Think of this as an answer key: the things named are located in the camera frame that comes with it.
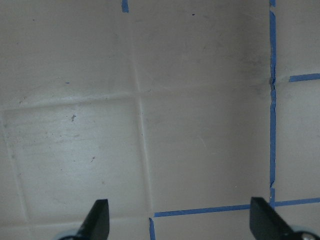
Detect brown paper table cover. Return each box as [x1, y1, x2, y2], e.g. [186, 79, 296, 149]
[0, 0, 320, 240]

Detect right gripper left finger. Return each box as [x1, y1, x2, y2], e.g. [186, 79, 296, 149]
[74, 199, 110, 240]

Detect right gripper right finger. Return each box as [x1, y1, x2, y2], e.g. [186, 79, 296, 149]
[249, 197, 304, 240]

